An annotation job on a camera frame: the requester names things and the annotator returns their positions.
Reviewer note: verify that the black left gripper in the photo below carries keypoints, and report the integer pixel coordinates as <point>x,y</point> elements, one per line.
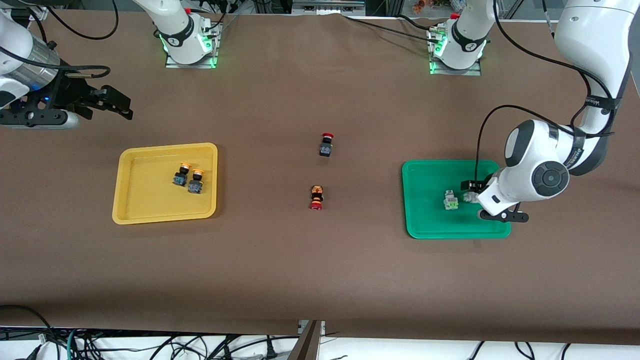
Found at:
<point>471,186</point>

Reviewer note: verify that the yellow plastic tray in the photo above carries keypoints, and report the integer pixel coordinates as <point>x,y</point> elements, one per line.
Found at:
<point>150,195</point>

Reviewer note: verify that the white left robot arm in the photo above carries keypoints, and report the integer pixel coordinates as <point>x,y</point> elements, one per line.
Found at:
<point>545,177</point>

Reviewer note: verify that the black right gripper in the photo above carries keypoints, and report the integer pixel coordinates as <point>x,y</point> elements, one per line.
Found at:
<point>69,93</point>

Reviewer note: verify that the aluminium frame rail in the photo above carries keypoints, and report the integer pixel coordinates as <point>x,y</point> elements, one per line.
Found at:
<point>327,6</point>

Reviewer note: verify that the red button black base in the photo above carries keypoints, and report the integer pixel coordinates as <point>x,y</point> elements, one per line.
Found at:
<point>326,146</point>

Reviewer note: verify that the green push button switch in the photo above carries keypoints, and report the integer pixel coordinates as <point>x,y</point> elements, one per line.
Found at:
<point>470,198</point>
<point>451,200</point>

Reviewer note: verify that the brown table support bar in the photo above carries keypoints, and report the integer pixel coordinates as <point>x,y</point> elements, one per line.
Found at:
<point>306,345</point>

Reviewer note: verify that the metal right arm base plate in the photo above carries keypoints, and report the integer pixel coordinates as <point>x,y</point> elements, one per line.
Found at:
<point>172,62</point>

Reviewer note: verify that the brown table cover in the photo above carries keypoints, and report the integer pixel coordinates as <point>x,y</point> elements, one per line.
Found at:
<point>320,275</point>

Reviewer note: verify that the red button orange base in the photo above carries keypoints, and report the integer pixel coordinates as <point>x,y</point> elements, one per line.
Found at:
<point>316,197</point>

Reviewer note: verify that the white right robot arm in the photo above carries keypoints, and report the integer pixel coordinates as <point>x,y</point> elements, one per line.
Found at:
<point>175,22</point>

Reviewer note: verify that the yellow push button switch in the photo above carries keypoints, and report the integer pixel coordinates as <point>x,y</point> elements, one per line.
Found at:
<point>181,175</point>
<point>196,182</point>

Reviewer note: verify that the green plastic tray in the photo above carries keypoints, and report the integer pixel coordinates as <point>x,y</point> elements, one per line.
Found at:
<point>430,210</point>

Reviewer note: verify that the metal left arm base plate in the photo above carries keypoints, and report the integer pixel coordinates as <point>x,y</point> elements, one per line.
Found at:
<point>450,71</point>

